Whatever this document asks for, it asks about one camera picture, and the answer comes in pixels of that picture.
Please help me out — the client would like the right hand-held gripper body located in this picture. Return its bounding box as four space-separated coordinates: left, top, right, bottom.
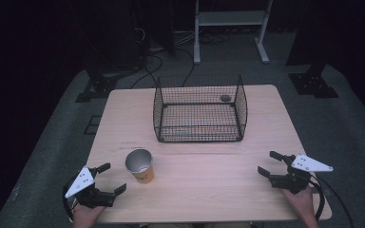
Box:
268 154 335 195

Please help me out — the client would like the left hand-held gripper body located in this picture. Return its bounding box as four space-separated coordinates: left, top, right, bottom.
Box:
64 166 117 209

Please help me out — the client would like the metal cup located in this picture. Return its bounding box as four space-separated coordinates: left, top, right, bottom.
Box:
125 148 155 185

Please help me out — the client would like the black wire mesh basket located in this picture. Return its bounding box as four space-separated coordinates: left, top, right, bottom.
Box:
152 74 248 143

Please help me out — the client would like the person's right hand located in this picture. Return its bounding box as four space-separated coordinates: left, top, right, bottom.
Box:
281 186 317 223

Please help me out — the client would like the person's left hand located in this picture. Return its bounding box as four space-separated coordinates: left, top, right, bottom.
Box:
72 203 106 228

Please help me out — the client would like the black stand base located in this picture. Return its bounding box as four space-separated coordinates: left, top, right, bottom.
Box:
288 63 340 100
74 73 119 104

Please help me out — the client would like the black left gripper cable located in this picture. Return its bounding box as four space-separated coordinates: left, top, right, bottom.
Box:
62 175 79 223

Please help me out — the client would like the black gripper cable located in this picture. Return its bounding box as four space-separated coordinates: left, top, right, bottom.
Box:
62 175 79 223
309 175 355 228

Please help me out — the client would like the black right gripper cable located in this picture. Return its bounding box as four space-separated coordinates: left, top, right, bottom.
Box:
309 175 355 228

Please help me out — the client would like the black floor cable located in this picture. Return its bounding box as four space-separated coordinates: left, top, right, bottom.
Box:
129 54 164 90
174 47 196 88

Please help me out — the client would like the white metal stand frame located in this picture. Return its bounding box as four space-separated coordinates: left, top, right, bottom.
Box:
193 0 274 66

